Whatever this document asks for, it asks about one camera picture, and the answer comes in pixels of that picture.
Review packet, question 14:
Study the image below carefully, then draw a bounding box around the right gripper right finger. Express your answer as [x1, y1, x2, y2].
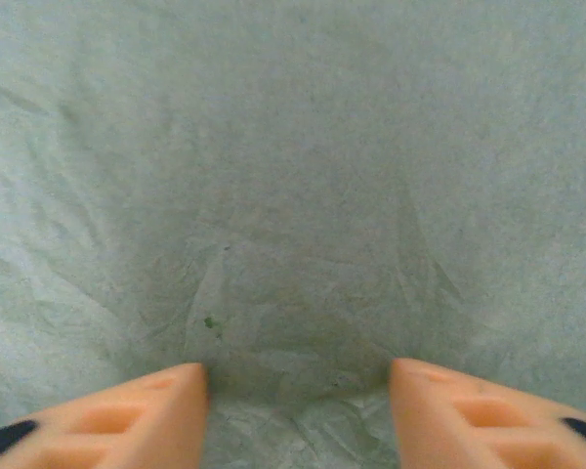
[388, 357, 586, 469]

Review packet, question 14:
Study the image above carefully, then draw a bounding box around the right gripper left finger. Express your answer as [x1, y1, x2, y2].
[0, 362, 211, 469]

